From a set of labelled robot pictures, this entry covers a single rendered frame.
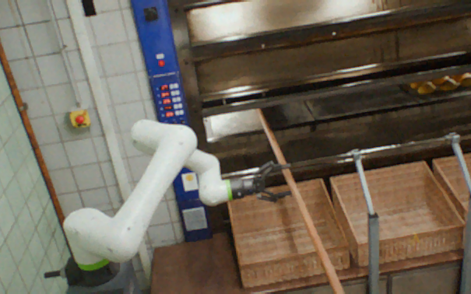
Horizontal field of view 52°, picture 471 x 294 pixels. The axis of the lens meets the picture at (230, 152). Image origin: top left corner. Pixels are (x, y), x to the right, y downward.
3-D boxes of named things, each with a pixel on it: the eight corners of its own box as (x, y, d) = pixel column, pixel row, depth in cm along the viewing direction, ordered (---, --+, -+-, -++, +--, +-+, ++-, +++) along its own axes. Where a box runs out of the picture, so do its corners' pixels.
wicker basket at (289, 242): (231, 233, 287) (224, 194, 275) (325, 216, 289) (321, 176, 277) (242, 290, 244) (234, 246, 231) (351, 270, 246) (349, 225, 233)
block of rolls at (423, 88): (381, 66, 332) (381, 58, 329) (450, 54, 332) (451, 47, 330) (420, 96, 277) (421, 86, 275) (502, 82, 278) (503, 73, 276)
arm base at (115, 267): (43, 294, 168) (36, 280, 165) (54, 265, 181) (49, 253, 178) (117, 283, 167) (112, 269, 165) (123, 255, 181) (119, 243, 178)
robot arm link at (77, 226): (99, 278, 162) (83, 231, 153) (68, 264, 170) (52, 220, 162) (126, 254, 171) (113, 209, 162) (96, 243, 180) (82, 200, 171)
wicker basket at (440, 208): (330, 216, 288) (328, 176, 276) (423, 200, 290) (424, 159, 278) (357, 270, 245) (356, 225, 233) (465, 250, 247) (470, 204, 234)
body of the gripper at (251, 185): (241, 175, 215) (261, 171, 215) (244, 191, 219) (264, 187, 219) (243, 183, 208) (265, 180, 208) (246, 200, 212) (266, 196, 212)
